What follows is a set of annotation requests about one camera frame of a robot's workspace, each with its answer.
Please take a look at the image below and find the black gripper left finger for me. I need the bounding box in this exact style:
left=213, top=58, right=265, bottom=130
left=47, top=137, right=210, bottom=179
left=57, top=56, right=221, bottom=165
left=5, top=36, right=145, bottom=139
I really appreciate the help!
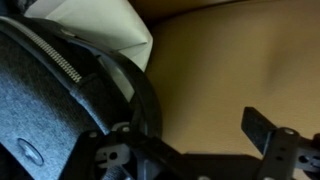
left=58, top=122, right=188, bottom=180

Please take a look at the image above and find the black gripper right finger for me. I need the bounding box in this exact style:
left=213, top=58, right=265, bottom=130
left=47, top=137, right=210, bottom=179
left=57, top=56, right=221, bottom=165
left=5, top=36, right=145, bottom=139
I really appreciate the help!
left=240, top=106, right=320, bottom=180

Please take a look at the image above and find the black round bag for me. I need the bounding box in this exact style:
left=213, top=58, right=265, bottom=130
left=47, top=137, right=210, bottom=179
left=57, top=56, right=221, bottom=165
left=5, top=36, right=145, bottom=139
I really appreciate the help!
left=0, top=14, right=164, bottom=180

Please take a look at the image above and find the brown leather sofa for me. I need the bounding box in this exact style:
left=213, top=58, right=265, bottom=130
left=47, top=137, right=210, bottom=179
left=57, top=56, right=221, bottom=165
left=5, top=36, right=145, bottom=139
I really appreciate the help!
left=128, top=0, right=320, bottom=180

